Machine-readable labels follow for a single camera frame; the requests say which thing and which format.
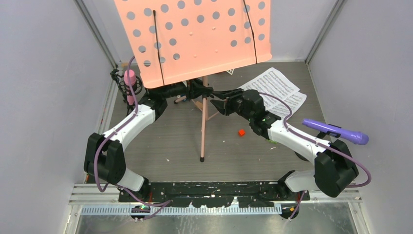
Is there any sheet music page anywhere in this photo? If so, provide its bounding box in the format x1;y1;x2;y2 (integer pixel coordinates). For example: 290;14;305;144
240;68;300;101
269;92;307;118

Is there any pink music stand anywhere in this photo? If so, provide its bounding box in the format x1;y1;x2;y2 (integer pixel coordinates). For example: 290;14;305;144
113;0;272;163

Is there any purple microphone on round base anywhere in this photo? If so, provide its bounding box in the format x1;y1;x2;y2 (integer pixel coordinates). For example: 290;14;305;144
302;119;369;145

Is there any small wooden block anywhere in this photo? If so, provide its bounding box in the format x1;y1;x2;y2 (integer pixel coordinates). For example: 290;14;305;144
193;101;203;111

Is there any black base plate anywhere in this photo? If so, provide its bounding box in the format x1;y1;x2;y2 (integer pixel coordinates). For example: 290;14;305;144
118;181;310;208

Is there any small red cube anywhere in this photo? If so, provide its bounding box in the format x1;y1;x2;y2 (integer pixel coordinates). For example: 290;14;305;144
238;129;246;137

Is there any green owl number tile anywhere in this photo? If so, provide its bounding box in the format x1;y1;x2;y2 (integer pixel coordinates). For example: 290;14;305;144
266;139;277;144

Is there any slotted cable duct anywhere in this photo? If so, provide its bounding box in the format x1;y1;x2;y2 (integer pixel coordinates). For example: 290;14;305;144
80;204;282;216

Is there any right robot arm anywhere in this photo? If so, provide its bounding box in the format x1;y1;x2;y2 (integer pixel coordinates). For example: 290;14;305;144
211;89;359;200

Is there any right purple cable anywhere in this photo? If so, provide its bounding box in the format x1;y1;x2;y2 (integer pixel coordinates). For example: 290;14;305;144
258;93;372;222

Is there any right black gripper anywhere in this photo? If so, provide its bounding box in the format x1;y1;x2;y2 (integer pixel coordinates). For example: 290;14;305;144
210;89;253;122

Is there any blue white toy car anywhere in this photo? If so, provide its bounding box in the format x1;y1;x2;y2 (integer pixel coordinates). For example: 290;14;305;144
174;96;187;104

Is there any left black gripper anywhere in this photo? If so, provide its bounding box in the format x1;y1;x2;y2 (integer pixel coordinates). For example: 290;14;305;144
162;77;211;102

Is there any pink microphone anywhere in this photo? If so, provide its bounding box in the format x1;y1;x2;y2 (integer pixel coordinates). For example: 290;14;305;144
110;68;143;115

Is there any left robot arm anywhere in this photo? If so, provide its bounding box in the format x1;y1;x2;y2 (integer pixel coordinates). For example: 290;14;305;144
84;78;213;202

